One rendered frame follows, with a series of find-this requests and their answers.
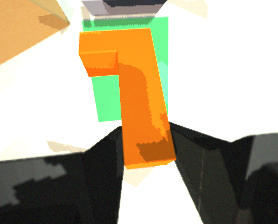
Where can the orange l-shaped part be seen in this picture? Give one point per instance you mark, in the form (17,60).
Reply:
(130,54)

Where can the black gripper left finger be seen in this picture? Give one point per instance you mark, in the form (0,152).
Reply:
(92,180)

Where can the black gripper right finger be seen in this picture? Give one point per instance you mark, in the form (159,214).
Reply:
(220,175)

